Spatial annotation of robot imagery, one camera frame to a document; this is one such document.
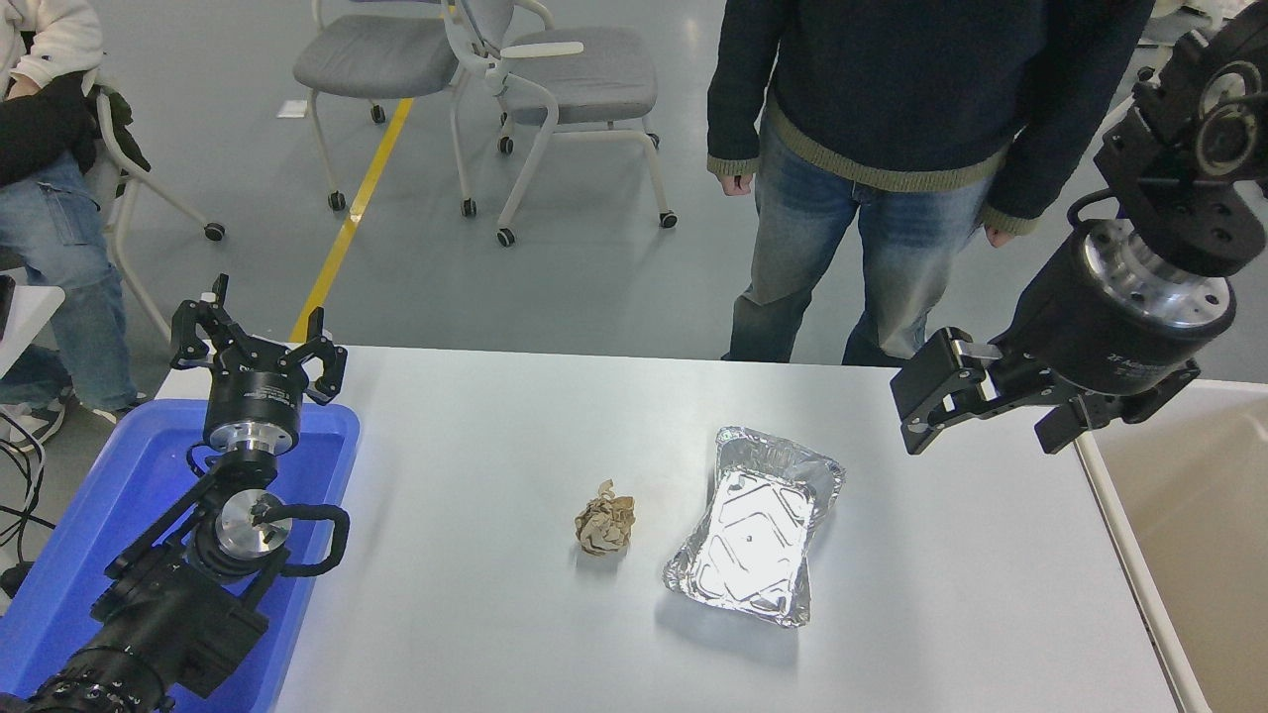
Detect black floor cables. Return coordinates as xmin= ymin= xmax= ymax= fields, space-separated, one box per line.
xmin=0 ymin=408 xmax=49 ymax=600

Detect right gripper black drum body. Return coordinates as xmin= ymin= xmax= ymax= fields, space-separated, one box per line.
xmin=994 ymin=232 xmax=1231 ymax=399

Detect silver foil tray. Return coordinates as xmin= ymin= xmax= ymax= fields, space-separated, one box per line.
xmin=663 ymin=427 xmax=846 ymax=628

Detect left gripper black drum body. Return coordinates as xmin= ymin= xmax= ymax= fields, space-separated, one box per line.
xmin=205 ymin=347 xmax=305 ymax=432

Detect blue plastic tray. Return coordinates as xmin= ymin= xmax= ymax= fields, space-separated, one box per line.
xmin=0 ymin=398 xmax=361 ymax=713

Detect large pale bin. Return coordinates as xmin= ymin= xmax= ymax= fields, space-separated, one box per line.
xmin=1075 ymin=381 xmax=1268 ymax=713

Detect white frame chair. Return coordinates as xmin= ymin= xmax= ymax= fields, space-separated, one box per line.
xmin=84 ymin=69 xmax=226 ymax=343

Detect grey seat chair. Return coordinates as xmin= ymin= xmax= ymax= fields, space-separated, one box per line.
xmin=293 ymin=0 xmax=478 ymax=217

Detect seated person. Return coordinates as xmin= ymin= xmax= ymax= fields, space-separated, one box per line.
xmin=0 ymin=0 xmax=150 ymax=452

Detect grey chair with armrests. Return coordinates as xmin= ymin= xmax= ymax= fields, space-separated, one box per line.
xmin=441 ymin=0 xmax=679 ymax=248

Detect standing person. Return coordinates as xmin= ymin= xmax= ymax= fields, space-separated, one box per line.
xmin=706 ymin=0 xmax=1155 ymax=367

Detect crumpled tan paper ball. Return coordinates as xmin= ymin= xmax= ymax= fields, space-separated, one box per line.
xmin=575 ymin=479 xmax=636 ymax=557

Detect small white side table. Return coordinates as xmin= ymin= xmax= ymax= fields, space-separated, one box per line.
xmin=0 ymin=282 xmax=66 ymax=379

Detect black garment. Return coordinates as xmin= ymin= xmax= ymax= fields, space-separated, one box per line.
xmin=0 ymin=69 xmax=152 ymax=189

